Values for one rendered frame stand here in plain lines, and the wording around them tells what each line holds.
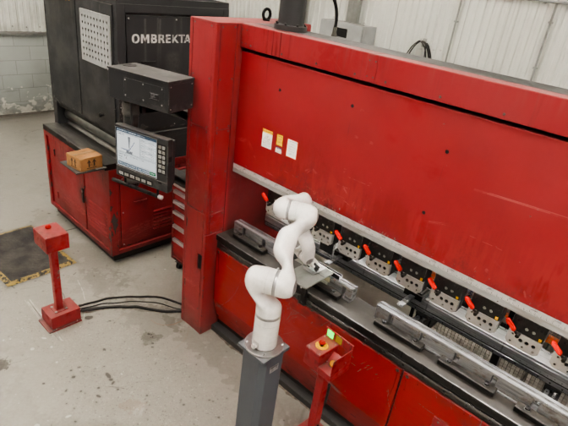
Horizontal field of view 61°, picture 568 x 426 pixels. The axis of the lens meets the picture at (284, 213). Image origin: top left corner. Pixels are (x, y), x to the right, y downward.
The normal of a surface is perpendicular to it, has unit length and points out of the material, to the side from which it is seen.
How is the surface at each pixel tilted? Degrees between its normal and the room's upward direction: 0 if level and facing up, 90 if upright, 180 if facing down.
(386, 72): 90
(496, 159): 90
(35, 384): 0
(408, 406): 90
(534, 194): 90
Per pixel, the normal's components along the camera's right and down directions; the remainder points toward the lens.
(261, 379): 0.01, 0.45
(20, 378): 0.12, -0.89
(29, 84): 0.71, 0.39
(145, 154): -0.48, 0.34
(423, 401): -0.68, 0.25
